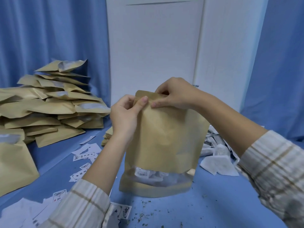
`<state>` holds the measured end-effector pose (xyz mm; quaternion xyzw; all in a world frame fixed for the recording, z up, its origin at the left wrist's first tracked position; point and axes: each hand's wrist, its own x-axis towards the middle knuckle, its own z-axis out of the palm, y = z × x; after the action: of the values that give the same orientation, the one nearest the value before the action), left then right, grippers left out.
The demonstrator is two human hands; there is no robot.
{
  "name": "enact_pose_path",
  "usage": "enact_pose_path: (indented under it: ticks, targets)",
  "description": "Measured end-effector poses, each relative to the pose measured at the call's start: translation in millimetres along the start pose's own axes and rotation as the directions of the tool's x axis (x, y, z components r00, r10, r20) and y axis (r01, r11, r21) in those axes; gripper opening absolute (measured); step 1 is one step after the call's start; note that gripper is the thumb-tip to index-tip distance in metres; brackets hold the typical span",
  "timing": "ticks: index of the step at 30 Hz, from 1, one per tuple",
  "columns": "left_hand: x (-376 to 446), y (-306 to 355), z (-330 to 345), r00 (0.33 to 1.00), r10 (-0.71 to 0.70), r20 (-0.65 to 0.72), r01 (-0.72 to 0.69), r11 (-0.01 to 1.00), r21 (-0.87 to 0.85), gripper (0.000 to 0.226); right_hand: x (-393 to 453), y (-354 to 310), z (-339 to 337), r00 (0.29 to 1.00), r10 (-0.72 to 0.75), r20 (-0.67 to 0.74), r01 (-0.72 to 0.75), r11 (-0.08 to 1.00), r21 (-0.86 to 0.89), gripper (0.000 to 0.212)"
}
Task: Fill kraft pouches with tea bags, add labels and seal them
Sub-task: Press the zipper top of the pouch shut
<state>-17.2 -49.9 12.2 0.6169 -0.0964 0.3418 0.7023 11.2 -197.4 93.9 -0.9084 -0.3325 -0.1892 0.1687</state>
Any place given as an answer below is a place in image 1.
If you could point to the blue table cover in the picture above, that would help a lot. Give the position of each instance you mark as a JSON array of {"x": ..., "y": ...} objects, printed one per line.
[{"x": 213, "y": 206}]

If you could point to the person's left forearm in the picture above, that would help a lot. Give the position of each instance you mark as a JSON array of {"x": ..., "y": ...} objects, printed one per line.
[{"x": 83, "y": 199}]

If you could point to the person's right forearm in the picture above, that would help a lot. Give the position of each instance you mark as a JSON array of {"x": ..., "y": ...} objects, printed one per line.
[{"x": 273, "y": 163}]

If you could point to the stack of kraft pouches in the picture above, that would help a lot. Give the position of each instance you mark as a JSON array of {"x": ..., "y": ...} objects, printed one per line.
[{"x": 108, "y": 137}]

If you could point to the person's right hand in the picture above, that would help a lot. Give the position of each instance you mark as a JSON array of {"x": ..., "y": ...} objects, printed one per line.
[{"x": 180, "y": 92}]

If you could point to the kraft pouch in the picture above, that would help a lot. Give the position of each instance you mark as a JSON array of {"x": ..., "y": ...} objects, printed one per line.
[{"x": 166, "y": 140}]

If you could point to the white paper labels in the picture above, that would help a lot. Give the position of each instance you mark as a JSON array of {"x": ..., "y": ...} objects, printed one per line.
[{"x": 83, "y": 154}]

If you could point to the blue curtain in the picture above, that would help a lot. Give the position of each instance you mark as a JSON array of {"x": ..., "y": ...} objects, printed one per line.
[
  {"x": 47, "y": 33},
  {"x": 280, "y": 68}
]

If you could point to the person's left hand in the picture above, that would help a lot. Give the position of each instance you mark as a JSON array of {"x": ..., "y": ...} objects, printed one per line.
[{"x": 123, "y": 118}]

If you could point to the white wall pipe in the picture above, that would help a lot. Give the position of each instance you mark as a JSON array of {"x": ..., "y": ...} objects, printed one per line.
[{"x": 199, "y": 40}]

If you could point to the pile of kraft pouches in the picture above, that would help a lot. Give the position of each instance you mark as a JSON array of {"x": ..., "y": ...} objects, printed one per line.
[{"x": 47, "y": 109}]

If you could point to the pile of white tea bags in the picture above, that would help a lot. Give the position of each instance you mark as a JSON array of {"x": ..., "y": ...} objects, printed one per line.
[{"x": 221, "y": 163}]

